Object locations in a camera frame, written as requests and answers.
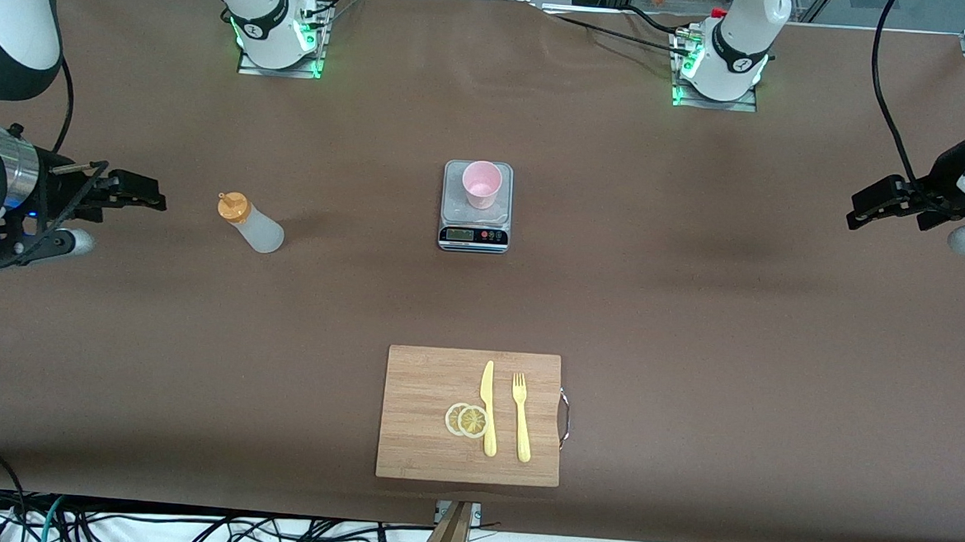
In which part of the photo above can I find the sauce bottle with orange cap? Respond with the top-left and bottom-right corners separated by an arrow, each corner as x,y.
215,191 -> 287,256

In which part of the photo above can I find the pink plastic cup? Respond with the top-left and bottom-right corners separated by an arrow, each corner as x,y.
460,160 -> 504,213

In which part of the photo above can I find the brown table cover sheet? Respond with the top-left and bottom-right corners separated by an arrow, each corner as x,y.
0,0 -> 965,542

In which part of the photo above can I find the wooden cutting board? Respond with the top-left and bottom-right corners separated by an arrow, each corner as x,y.
375,344 -> 567,488

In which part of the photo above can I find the silver digital kitchen scale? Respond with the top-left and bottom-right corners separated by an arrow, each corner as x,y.
437,159 -> 515,255

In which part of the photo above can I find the yellow plastic knife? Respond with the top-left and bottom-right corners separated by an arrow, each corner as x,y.
477,360 -> 502,459

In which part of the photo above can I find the yellow plastic fork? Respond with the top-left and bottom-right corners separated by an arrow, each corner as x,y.
508,372 -> 537,464

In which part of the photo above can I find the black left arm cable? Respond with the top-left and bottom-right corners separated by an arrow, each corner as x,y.
863,0 -> 965,216

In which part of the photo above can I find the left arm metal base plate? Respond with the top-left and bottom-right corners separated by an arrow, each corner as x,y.
671,25 -> 762,113

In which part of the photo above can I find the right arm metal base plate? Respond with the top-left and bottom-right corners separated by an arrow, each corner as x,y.
237,0 -> 331,80

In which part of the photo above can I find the black base power cable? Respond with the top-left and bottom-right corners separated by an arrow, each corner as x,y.
544,10 -> 699,60

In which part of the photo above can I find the teal floor cable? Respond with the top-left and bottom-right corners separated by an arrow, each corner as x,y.
39,494 -> 67,542

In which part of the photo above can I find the metal table bracket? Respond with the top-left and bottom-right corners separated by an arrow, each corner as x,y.
435,500 -> 483,526

